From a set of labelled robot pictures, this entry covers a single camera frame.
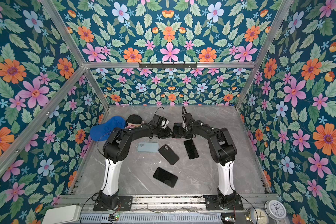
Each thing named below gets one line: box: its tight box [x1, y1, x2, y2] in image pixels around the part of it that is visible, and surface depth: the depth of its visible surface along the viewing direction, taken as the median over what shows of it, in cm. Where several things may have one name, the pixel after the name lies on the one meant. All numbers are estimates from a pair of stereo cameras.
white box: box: [42, 204, 82, 224], surface depth 69 cm
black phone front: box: [153, 167, 179, 189], surface depth 84 cm
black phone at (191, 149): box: [183, 139, 199, 160], surface depth 95 cm
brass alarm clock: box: [244, 206, 269, 224], surface depth 67 cm
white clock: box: [264, 199, 287, 220], surface depth 70 cm
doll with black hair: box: [124, 114, 145, 129], surface depth 105 cm
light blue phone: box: [136, 141, 160, 153], surface depth 98 cm
